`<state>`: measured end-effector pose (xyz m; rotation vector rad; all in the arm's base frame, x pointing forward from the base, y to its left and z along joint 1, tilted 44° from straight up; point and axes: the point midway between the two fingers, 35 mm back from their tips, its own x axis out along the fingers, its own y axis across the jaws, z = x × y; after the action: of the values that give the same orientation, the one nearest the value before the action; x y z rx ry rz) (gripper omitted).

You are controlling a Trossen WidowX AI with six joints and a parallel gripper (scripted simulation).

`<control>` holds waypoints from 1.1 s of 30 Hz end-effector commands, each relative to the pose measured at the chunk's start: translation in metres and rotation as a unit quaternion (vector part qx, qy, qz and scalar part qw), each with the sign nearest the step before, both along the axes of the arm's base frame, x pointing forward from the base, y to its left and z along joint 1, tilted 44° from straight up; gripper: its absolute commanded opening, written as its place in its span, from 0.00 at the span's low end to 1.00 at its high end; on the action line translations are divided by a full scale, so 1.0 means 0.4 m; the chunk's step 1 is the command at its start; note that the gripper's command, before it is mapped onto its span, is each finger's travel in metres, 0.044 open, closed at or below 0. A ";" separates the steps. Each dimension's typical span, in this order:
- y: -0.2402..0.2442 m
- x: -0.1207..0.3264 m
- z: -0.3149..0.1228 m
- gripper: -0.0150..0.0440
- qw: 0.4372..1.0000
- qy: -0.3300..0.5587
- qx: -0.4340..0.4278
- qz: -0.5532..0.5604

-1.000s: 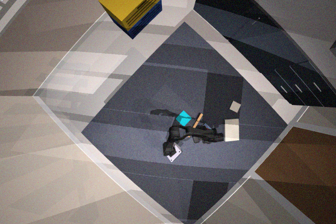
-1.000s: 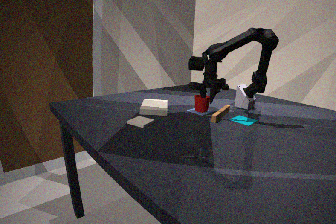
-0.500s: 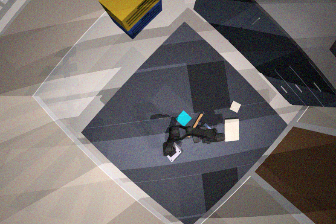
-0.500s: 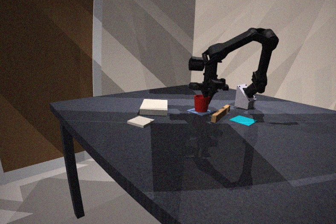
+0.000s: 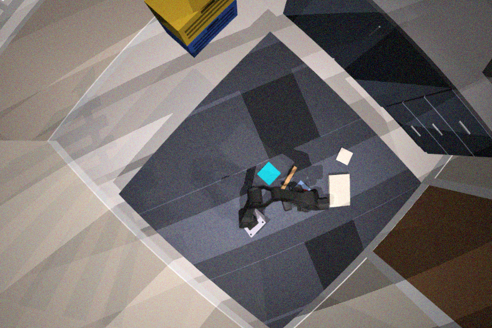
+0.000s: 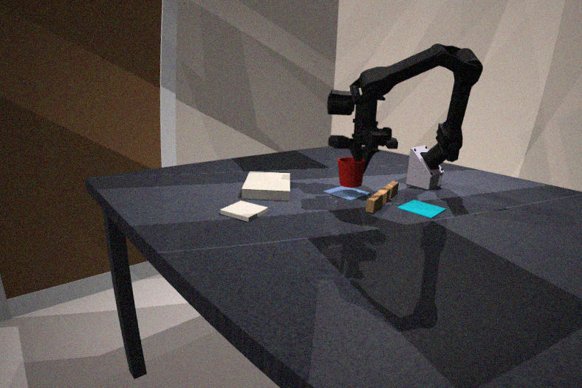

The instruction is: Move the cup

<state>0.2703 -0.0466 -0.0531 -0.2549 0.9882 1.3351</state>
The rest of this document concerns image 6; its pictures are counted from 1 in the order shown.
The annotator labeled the beige flat square slab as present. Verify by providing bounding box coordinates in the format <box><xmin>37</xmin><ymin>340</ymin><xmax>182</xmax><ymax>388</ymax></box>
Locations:
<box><xmin>220</xmin><ymin>201</ymin><xmax>268</xmax><ymax>222</ymax></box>

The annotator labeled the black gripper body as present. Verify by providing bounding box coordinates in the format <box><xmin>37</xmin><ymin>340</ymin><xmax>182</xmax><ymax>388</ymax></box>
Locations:
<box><xmin>329</xmin><ymin>115</ymin><xmax>398</xmax><ymax>149</ymax></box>

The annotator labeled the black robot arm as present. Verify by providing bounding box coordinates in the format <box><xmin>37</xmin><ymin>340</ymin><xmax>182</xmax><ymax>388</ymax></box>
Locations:
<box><xmin>327</xmin><ymin>44</ymin><xmax>483</xmax><ymax>170</ymax></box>

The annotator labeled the beige rectangular block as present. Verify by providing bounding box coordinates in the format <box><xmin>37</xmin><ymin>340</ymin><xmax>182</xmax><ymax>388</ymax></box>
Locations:
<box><xmin>242</xmin><ymin>171</ymin><xmax>290</xmax><ymax>200</ymax></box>

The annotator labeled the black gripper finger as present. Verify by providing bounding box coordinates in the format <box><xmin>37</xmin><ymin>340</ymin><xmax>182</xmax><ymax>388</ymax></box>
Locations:
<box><xmin>347</xmin><ymin>147</ymin><xmax>365</xmax><ymax>162</ymax></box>
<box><xmin>362</xmin><ymin>146</ymin><xmax>380</xmax><ymax>173</ymax></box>

